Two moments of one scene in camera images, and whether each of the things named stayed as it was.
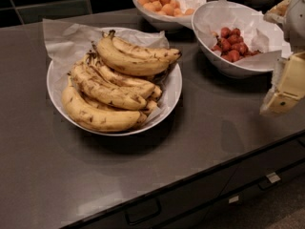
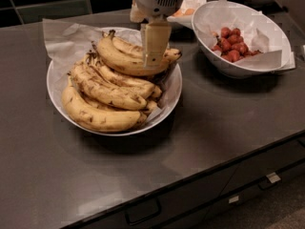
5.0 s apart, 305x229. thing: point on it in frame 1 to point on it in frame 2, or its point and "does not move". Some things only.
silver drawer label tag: x=273 y=177 does not move
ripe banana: x=133 y=59 does not move
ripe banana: x=156 y=55 does not move
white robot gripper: x=295 y=18 to x=156 y=0
